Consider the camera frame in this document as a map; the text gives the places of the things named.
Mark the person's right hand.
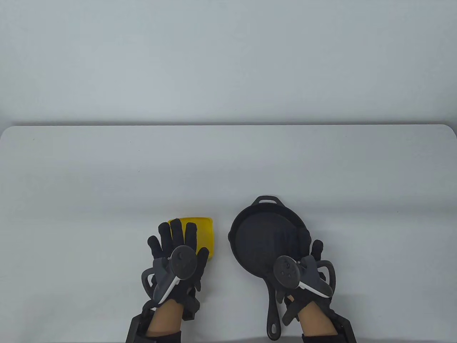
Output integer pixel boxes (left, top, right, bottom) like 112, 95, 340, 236
276, 239, 337, 325

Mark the person's left hand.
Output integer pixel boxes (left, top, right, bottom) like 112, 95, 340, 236
144, 218, 210, 312

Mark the yellow plastic container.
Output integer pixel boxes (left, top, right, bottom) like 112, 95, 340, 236
168, 217, 215, 260

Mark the black cast iron frying pan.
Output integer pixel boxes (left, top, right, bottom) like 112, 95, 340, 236
228, 195, 313, 340

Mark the person's left forearm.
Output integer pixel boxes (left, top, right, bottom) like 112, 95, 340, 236
146, 299, 183, 343

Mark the white grey left controller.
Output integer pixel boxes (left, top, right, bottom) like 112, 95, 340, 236
142, 246, 199, 305

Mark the white grey controller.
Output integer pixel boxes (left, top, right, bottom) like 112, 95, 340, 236
142, 246, 199, 305
273, 254, 337, 298

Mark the white grey right controller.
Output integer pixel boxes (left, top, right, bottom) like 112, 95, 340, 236
273, 254, 337, 298

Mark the black left glove sensor box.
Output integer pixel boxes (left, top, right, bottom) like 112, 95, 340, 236
182, 298, 201, 321

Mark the black right wrist strap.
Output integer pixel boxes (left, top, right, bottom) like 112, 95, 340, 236
328, 310, 357, 343

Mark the black wrist strap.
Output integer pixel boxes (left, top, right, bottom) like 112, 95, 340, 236
126, 303, 156, 343
328, 310, 357, 343

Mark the black left wrist strap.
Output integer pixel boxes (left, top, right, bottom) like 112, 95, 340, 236
126, 303, 156, 343

